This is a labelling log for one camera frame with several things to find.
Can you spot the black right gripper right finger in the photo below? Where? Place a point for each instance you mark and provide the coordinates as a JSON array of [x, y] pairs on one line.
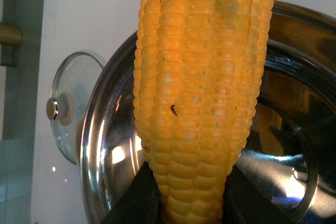
[[243, 203]]

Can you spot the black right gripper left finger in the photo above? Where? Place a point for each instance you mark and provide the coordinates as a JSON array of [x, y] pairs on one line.
[[140, 203]]

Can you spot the glass pot lid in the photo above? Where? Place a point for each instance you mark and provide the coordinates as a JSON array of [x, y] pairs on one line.
[[70, 93]]

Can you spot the yellow corn cob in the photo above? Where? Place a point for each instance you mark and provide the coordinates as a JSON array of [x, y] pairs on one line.
[[197, 75]]

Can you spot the white electric cooking pot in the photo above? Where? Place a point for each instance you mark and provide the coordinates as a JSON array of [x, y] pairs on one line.
[[290, 153]]

